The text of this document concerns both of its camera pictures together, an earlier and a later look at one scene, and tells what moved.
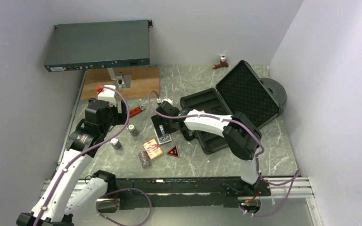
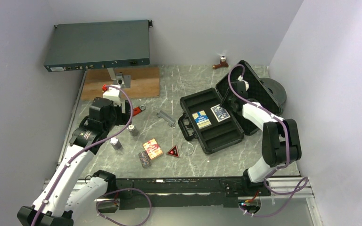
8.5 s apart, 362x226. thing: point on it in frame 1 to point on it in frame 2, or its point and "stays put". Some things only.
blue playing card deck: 163,139 to 220,113
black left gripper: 119,117 stays put
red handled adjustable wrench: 135,111 stays put
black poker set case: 240,91 stays put
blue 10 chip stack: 132,129 stays put
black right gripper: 158,120 to 223,102
